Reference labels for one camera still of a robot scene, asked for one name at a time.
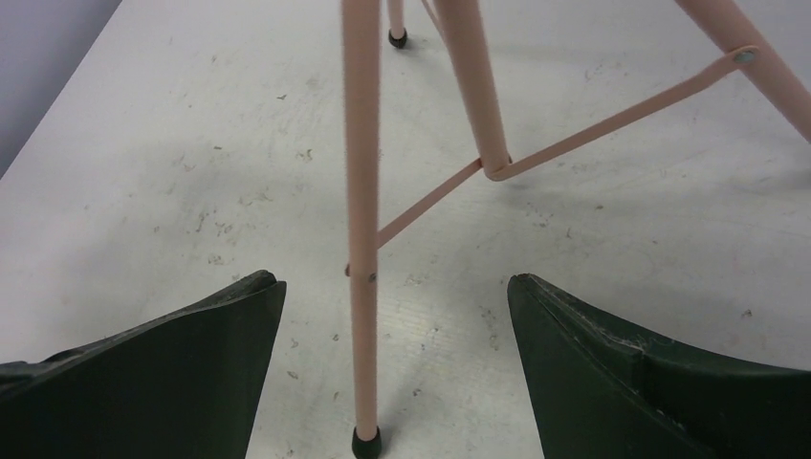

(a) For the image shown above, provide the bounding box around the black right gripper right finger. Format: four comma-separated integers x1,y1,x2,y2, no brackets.
507,273,810,458

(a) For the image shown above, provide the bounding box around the pink folding music stand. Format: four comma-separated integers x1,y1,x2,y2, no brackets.
341,1,810,458

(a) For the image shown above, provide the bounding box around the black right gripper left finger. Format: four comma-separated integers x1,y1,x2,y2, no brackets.
1,270,287,458

